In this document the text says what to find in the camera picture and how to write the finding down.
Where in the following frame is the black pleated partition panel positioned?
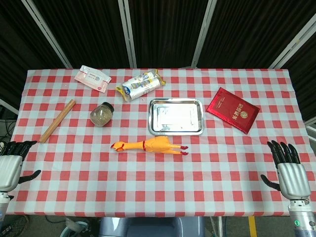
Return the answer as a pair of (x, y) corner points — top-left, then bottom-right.
(32, 0), (131, 69)
(197, 0), (316, 69)
(128, 0), (210, 69)
(278, 37), (316, 124)
(0, 0), (66, 117)

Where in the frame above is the wooden rolling pin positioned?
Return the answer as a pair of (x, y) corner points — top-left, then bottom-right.
(39, 99), (77, 144)

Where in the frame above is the red certificate booklet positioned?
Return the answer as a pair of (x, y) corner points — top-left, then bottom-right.
(206, 87), (261, 135)

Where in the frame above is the pink white wet wipes pack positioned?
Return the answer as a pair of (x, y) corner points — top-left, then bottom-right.
(74, 65), (112, 93)

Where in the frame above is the rectangular metal tray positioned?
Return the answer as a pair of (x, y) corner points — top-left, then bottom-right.
(148, 98), (205, 136)

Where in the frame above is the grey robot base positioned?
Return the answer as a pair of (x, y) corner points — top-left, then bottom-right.
(98, 216), (205, 237)

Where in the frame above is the yellow rubber chicken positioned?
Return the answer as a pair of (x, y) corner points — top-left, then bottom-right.
(110, 135), (190, 156)

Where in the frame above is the glass jar with black lid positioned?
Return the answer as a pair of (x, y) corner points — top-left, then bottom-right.
(89, 102), (115, 127)

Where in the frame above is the pale plastic bucket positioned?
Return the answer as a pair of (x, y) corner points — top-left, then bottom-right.
(60, 218), (89, 237)

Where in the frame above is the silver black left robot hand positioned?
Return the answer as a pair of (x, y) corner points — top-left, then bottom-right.
(0, 140), (42, 193)

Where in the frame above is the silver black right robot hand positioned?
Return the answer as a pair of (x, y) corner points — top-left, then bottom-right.
(260, 140), (312, 201)

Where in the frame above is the red white checkered tablecloth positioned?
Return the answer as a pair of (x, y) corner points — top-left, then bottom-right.
(4, 68), (316, 218)

